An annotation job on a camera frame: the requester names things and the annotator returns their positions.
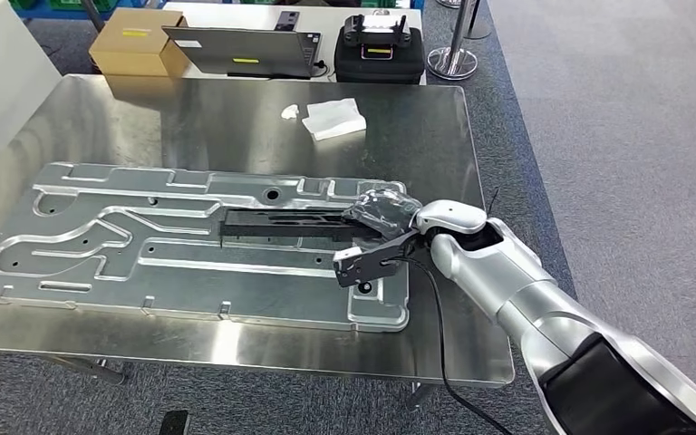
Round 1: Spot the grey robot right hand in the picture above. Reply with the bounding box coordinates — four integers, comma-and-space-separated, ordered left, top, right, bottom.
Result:
342, 187, 425, 241

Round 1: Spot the black plastic frame part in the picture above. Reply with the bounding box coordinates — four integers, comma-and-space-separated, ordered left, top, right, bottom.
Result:
218, 207, 385, 248

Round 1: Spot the stainless steel workbench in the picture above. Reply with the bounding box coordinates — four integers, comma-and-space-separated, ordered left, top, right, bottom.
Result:
0, 72, 516, 415

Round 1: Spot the white folded cloth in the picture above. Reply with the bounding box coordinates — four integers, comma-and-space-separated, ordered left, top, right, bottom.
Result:
301, 97, 368, 142

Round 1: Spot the black carrying case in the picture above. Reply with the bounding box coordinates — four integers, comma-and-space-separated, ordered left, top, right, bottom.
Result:
333, 24, 426, 85

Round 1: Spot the stamped metal panel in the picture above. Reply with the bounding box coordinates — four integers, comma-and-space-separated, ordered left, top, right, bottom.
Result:
0, 160, 411, 334

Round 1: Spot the black handheld controller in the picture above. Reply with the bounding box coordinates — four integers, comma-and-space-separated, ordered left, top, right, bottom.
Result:
343, 13, 413, 49

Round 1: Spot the small black device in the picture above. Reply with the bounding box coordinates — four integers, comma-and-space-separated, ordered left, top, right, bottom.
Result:
274, 10, 301, 33

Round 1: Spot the grey laptop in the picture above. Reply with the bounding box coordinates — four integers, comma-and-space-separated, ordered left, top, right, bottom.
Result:
161, 25, 325, 81

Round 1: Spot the cardboard box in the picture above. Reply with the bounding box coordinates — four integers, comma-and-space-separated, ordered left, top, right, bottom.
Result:
88, 6, 192, 78

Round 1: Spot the blue storage rack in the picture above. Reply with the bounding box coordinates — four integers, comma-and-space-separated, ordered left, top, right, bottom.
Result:
16, 0, 426, 22

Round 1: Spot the white cabinet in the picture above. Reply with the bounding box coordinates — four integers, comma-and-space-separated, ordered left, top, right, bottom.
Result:
0, 0, 63, 166

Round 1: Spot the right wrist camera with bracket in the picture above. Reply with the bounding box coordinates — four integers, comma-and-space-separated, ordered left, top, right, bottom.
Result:
332, 229, 424, 290

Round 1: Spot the black camera cable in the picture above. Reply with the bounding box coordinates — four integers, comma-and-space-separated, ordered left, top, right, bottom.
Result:
391, 256, 514, 435

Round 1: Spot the chrome stanchion post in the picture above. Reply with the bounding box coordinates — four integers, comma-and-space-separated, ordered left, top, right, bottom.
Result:
427, 0, 480, 82

